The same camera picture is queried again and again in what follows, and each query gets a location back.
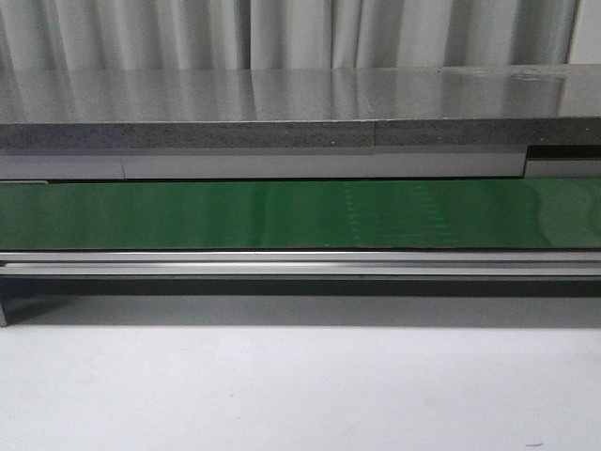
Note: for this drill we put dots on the green conveyor belt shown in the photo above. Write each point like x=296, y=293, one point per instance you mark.
x=302, y=214

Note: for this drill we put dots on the grey panel under counter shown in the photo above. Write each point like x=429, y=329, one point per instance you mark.
x=378, y=162

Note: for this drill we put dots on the grey stone counter slab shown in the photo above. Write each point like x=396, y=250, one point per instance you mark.
x=363, y=108

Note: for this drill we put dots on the white pleated curtain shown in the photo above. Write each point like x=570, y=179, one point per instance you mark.
x=259, y=35

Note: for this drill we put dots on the aluminium conveyor frame rail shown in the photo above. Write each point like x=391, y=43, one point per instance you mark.
x=446, y=289

